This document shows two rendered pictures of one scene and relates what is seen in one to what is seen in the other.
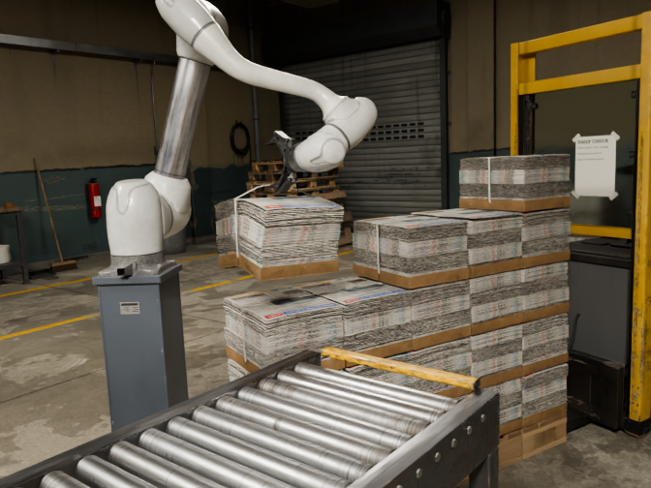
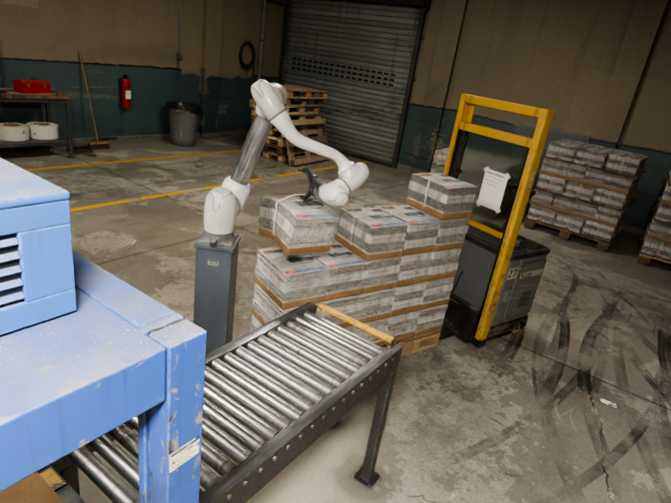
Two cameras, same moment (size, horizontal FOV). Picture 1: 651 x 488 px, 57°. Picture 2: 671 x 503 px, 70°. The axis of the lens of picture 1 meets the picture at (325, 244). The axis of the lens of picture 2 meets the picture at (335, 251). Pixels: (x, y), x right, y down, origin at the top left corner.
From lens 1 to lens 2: 0.95 m
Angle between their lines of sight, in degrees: 15
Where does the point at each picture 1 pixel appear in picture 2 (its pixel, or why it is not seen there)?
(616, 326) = (481, 284)
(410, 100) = (388, 53)
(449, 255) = (393, 243)
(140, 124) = (168, 32)
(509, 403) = (409, 323)
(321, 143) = (335, 194)
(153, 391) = (220, 306)
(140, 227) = (225, 220)
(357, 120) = (357, 179)
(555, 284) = (450, 260)
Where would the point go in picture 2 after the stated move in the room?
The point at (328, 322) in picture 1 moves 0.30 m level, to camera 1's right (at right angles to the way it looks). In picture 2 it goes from (319, 277) to (369, 282)
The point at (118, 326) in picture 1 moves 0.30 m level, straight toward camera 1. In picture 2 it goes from (205, 270) to (216, 298)
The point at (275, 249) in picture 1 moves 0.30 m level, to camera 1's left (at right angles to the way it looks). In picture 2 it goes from (298, 239) to (242, 233)
